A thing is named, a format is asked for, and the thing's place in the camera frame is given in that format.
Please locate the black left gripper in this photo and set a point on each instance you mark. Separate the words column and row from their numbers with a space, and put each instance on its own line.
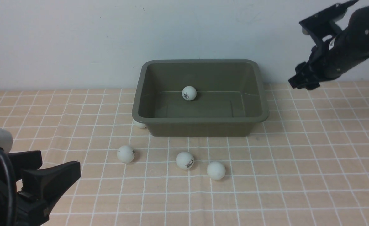
column 41, row 188

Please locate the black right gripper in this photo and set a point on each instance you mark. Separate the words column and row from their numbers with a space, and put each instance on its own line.
column 332, row 56

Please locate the olive green plastic bin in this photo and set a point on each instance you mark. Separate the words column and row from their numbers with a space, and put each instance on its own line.
column 230, row 100

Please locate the plain white ping-pong ball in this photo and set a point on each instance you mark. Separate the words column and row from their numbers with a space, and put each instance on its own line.
column 216, row 170

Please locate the white ball with logo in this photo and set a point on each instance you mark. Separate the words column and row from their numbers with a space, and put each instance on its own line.
column 184, row 160

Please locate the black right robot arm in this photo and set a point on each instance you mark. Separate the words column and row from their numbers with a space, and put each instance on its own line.
column 359, row 21

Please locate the peach checkered tablecloth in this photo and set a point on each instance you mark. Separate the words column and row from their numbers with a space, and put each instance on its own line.
column 307, row 165

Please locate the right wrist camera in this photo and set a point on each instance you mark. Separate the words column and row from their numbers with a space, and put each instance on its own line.
column 323, row 23

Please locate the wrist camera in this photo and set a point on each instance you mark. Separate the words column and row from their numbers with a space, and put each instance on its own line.
column 6, row 140
column 323, row 23

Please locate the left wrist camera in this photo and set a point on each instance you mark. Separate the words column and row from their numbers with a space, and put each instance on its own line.
column 6, row 140

